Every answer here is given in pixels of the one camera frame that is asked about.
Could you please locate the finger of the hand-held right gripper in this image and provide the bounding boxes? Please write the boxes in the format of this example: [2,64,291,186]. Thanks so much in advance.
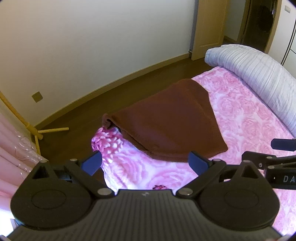
[271,138,296,151]
[242,151,296,168]

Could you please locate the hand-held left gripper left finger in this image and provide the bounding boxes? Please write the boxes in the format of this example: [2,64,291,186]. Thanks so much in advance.
[30,151,115,198]

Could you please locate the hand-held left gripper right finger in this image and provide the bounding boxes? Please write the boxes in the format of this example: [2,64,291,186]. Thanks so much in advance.
[176,151,264,198]

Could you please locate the brown cloth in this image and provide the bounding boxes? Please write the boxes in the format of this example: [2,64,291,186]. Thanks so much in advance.
[102,78,229,163]

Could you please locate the pink floral bed sheet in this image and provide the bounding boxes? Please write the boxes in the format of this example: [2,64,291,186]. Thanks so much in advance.
[91,66,296,237]

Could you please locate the yellow wooden rack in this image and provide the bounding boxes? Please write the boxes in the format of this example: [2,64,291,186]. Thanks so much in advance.
[0,90,69,156]

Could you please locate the grey-blue rolled quilt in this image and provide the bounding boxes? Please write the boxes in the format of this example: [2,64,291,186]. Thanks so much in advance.
[205,44,296,136]

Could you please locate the pink curtain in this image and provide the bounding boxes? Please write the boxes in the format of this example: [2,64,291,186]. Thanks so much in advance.
[0,100,49,232]

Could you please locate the white cabinet door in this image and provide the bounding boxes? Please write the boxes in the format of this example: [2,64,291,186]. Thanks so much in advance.
[280,25,296,66]

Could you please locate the wooden door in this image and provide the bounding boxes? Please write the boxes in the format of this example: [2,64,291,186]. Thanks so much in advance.
[191,0,228,61]

